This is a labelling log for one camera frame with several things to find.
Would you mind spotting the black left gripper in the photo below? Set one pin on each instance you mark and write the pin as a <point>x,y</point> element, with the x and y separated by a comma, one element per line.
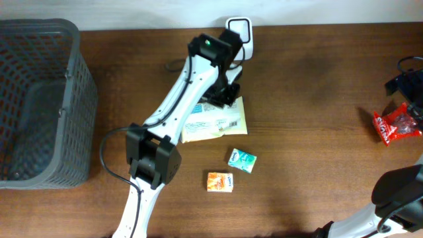
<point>224,95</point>

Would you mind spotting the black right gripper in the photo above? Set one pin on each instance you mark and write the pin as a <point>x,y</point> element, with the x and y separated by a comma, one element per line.
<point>406,84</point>

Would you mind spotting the yellow wet wipes pack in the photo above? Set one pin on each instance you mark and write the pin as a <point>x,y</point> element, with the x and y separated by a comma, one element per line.
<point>207,121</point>

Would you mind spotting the red snack bag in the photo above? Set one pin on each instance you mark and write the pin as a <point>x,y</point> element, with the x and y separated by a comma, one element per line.
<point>397,125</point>

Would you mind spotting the teal tissue pack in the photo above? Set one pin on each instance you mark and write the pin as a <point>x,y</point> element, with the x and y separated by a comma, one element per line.
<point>242,160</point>

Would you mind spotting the orange tissue pack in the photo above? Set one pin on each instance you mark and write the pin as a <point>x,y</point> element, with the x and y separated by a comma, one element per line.
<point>220,182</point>

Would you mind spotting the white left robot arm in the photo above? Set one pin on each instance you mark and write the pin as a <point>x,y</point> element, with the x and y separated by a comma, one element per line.
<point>208,76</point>

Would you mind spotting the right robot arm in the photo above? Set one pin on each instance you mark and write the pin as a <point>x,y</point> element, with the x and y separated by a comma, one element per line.
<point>396,200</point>

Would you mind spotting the white barcode scanner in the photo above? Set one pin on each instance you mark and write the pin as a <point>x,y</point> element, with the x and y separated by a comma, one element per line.
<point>243,26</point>

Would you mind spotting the grey plastic mesh basket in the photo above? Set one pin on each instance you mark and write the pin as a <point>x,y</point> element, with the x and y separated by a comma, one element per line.
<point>48,106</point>

